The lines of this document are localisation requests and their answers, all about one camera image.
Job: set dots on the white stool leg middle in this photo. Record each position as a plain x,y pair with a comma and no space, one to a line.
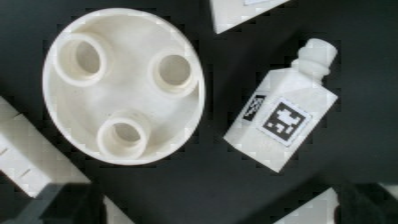
234,11

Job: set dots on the white round stool seat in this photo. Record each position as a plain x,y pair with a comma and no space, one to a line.
124,86

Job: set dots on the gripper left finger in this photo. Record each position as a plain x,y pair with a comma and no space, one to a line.
69,204

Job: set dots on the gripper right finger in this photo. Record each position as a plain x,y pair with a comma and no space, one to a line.
367,205

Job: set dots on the white stool leg with tag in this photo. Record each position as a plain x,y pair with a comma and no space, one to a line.
286,108

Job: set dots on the white U-shaped obstacle wall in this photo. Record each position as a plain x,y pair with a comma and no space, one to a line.
33,162

